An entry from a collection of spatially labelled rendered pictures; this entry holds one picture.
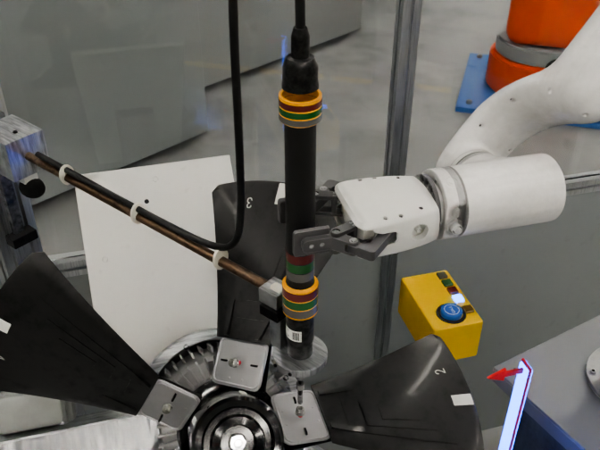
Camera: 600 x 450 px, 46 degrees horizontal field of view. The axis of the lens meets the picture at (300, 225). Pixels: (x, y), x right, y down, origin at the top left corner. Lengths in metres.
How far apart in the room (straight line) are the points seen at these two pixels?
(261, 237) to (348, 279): 0.85
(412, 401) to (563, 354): 0.51
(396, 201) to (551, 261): 1.35
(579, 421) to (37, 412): 0.90
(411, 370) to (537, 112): 0.42
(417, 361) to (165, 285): 0.43
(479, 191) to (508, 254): 1.20
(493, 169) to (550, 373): 0.67
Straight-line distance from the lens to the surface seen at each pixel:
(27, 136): 1.24
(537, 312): 2.23
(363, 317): 1.94
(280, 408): 1.02
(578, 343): 1.53
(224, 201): 1.05
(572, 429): 1.37
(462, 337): 1.36
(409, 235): 0.79
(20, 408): 1.14
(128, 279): 1.20
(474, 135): 0.93
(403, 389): 1.06
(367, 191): 0.82
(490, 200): 0.83
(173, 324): 1.20
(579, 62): 0.87
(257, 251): 1.00
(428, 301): 1.38
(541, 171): 0.87
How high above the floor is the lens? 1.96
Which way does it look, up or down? 35 degrees down
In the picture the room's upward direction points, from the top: straight up
